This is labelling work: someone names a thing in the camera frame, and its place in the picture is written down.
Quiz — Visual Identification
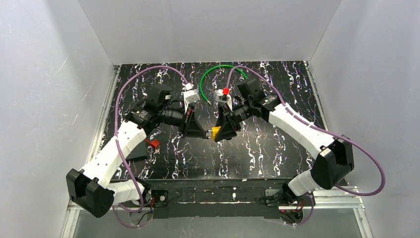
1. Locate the green cable lock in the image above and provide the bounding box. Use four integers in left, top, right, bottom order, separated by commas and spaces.
199, 64, 248, 105

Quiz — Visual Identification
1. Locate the yellow padlock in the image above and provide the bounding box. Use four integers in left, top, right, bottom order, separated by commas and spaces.
205, 126, 220, 140

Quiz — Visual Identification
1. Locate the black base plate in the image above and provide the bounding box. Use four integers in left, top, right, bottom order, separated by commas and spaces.
129, 178, 315, 220

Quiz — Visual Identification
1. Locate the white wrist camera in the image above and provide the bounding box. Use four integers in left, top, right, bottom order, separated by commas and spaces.
213, 89, 232, 110
182, 83, 200, 112

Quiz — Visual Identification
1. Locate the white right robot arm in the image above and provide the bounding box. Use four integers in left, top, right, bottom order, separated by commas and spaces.
212, 79, 354, 202

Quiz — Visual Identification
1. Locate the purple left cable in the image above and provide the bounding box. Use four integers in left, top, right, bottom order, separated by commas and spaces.
112, 65, 189, 229

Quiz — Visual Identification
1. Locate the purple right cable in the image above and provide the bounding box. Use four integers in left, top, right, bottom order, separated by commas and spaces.
226, 65, 386, 227

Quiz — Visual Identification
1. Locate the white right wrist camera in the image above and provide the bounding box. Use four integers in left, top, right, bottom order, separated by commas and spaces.
213, 89, 232, 110

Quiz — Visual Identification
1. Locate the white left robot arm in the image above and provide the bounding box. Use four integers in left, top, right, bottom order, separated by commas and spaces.
66, 83, 207, 218

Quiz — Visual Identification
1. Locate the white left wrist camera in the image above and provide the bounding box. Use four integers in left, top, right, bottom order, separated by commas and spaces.
182, 83, 200, 112

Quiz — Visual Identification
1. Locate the purple cable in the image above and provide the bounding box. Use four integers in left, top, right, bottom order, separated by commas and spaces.
226, 65, 386, 227
112, 65, 189, 229

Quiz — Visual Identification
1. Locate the aluminium frame rail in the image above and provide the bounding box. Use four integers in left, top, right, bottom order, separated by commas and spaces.
61, 65, 121, 238

